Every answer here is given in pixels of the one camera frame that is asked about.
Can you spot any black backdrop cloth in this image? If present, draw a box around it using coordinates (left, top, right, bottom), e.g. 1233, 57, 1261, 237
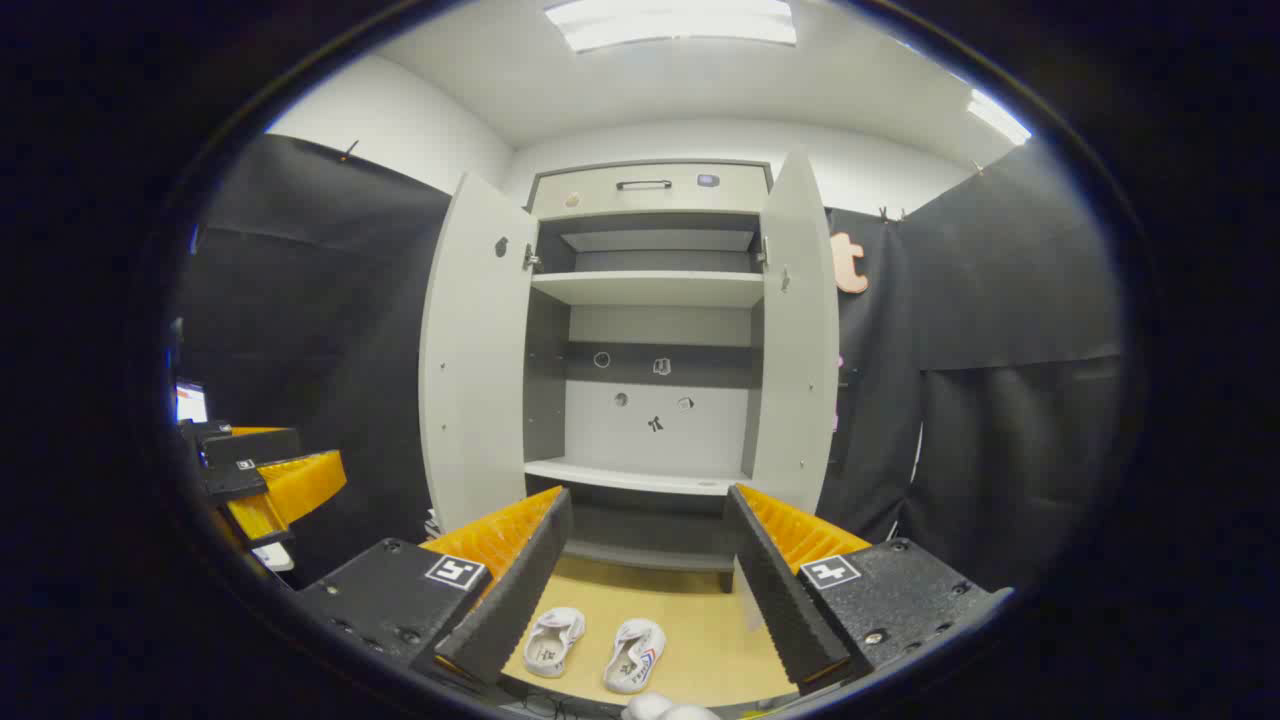
175, 133, 1126, 593

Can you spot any grey shoe cabinet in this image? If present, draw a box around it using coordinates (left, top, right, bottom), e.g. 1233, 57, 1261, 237
420, 150, 841, 593

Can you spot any grey cabinet drawer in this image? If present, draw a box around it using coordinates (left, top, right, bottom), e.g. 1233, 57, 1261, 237
530, 162, 771, 219

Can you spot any ceiling light panel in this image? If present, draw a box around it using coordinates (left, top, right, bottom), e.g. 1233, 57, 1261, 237
545, 0, 798, 53
967, 88, 1033, 146

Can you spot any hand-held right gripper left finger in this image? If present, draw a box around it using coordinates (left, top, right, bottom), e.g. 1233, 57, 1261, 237
295, 487, 574, 689

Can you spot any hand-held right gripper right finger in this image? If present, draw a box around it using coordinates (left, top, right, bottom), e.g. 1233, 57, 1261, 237
722, 483, 1013, 695

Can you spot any grey shoe cabinet door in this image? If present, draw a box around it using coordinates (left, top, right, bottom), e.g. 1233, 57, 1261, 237
750, 150, 841, 516
420, 172, 541, 536

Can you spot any white shoe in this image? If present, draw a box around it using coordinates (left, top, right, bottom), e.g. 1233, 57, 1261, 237
523, 607, 587, 679
603, 618, 667, 695

